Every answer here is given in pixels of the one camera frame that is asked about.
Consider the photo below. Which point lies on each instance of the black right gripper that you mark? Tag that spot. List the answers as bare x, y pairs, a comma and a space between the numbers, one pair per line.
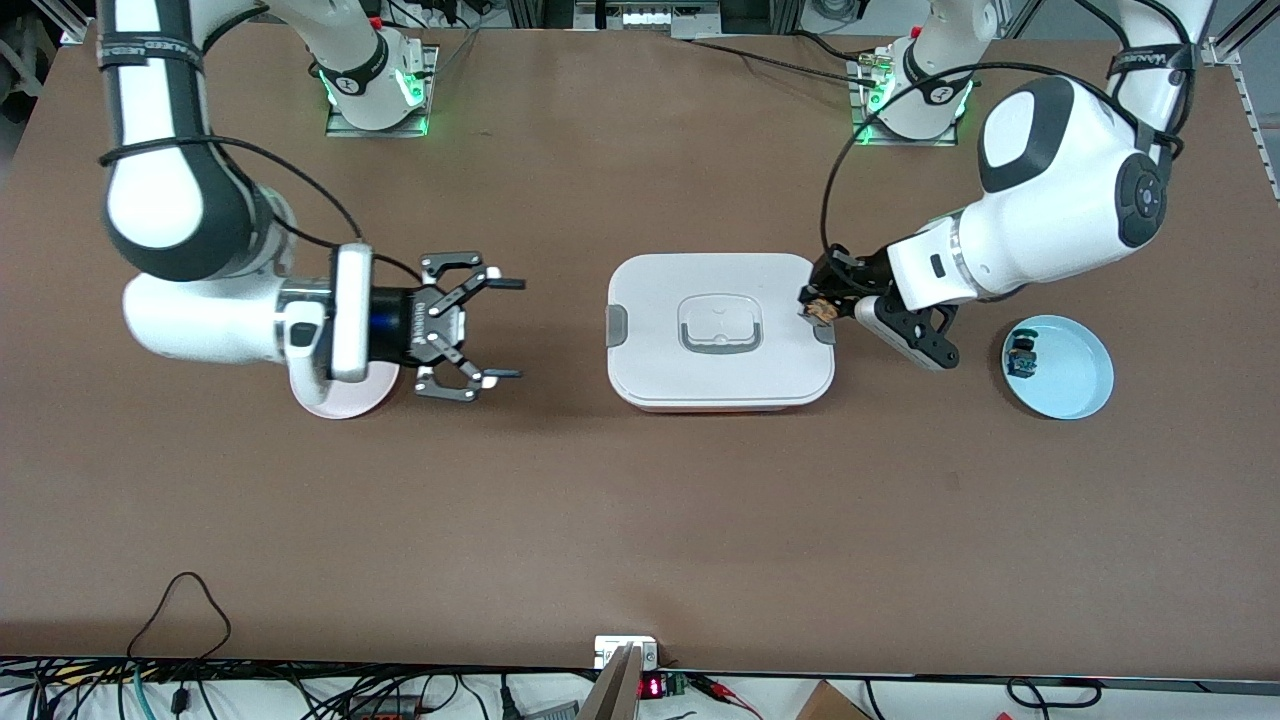
398, 321

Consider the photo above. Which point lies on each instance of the red digit display board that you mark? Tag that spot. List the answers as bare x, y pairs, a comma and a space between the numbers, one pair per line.
655, 687

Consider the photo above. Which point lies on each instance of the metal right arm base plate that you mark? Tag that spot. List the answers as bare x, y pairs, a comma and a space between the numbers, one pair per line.
345, 127

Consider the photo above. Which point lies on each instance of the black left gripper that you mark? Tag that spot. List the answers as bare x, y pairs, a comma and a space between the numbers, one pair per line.
862, 274

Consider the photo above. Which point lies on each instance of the light blue round plate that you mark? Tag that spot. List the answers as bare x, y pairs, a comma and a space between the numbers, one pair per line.
1075, 375

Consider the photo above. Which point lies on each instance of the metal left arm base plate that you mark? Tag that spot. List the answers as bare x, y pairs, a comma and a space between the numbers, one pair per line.
865, 135

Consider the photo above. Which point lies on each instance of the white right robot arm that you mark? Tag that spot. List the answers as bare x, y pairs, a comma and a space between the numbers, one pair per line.
190, 320

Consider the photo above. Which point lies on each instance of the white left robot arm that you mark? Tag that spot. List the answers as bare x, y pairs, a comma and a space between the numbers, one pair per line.
1060, 200

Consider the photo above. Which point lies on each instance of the orange push-button switch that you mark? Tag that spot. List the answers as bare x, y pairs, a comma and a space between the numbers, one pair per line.
822, 313

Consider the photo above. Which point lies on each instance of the brown cardboard box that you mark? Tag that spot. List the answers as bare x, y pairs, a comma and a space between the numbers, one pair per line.
830, 705

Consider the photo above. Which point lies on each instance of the white lidded box grey latches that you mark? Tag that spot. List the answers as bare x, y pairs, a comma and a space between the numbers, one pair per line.
720, 375

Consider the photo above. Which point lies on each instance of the blue push-button switch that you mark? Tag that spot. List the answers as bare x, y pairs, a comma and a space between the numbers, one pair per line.
1023, 358

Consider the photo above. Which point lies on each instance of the aluminium frame rail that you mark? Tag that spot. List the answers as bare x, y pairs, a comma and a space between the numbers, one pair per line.
1255, 120

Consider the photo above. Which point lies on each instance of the small white bracket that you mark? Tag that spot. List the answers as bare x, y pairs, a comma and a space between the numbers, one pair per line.
610, 648

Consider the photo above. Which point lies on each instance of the pink round plate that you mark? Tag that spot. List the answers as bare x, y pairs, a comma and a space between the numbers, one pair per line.
345, 404

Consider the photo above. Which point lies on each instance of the aluminium profile bar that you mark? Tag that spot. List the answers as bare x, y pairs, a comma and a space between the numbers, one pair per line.
615, 690

